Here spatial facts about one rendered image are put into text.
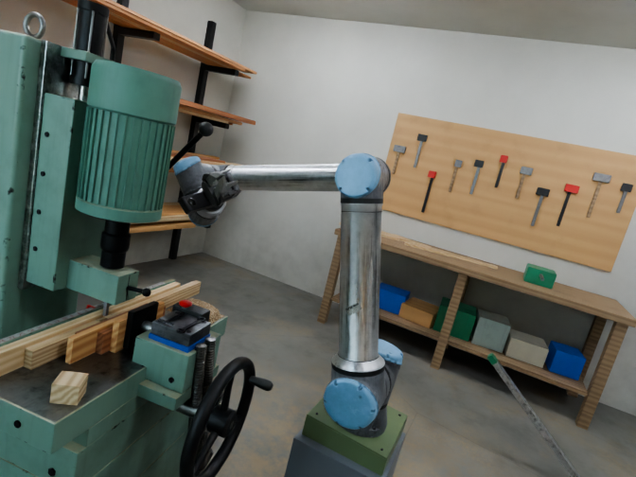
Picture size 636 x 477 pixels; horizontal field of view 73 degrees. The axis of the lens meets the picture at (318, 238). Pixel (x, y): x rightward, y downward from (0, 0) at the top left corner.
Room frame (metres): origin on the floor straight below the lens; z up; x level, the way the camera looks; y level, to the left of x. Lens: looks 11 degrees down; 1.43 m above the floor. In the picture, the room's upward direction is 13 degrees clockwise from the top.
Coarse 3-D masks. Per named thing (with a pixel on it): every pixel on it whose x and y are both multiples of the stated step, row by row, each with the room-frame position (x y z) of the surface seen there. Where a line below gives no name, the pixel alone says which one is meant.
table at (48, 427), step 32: (224, 320) 1.18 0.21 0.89; (128, 352) 0.88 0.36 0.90; (0, 384) 0.68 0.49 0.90; (32, 384) 0.70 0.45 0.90; (96, 384) 0.74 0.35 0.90; (128, 384) 0.78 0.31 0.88; (0, 416) 0.64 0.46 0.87; (32, 416) 0.62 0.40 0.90; (64, 416) 0.64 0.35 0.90; (96, 416) 0.71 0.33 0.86
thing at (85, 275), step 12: (72, 264) 0.91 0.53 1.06; (84, 264) 0.91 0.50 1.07; (96, 264) 0.92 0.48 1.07; (72, 276) 0.91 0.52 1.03; (84, 276) 0.90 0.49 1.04; (96, 276) 0.89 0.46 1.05; (108, 276) 0.89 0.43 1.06; (120, 276) 0.89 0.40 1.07; (132, 276) 0.93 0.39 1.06; (72, 288) 0.91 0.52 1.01; (84, 288) 0.90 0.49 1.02; (96, 288) 0.89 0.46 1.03; (108, 288) 0.89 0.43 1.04; (120, 288) 0.89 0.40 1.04; (108, 300) 0.88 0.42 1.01; (120, 300) 0.90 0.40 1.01
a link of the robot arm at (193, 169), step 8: (184, 160) 1.33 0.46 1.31; (192, 160) 1.34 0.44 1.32; (200, 160) 1.37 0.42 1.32; (176, 168) 1.33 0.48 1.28; (184, 168) 1.32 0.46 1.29; (192, 168) 1.33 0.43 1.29; (200, 168) 1.35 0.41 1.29; (208, 168) 1.39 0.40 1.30; (176, 176) 1.34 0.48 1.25; (184, 176) 1.32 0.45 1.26; (192, 176) 1.32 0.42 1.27; (200, 176) 1.33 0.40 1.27; (184, 184) 1.32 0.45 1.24; (192, 184) 1.31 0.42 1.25; (200, 184) 1.32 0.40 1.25; (184, 192) 1.32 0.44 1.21; (192, 192) 1.31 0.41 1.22
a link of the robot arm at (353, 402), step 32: (352, 160) 1.11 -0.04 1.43; (352, 192) 1.10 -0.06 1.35; (352, 224) 1.10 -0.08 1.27; (352, 256) 1.10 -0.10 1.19; (352, 288) 1.09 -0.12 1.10; (352, 320) 1.08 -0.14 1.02; (352, 352) 1.07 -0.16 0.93; (352, 384) 1.03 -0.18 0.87; (384, 384) 1.12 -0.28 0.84; (352, 416) 1.03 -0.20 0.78
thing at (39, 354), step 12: (180, 288) 1.22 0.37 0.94; (192, 288) 1.27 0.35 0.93; (156, 300) 1.10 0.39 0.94; (168, 300) 1.15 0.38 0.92; (180, 300) 1.21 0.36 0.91; (60, 336) 0.81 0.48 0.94; (36, 348) 0.75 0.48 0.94; (48, 348) 0.77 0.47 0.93; (60, 348) 0.80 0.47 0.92; (24, 360) 0.74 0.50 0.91; (36, 360) 0.75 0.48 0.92; (48, 360) 0.77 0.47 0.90
